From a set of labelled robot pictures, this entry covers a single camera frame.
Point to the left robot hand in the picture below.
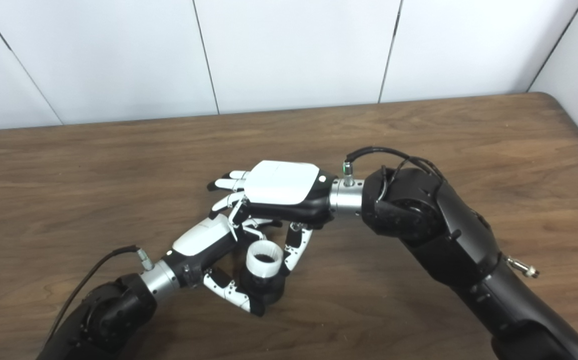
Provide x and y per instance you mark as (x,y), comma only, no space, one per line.
(204,237)

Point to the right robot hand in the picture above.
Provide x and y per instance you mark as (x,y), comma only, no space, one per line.
(281,182)

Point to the round black part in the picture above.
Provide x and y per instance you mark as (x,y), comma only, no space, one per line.
(269,290)

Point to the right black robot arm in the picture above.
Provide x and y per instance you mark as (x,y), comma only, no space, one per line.
(448,235)

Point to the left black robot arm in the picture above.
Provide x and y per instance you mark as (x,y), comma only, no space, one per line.
(109,315)

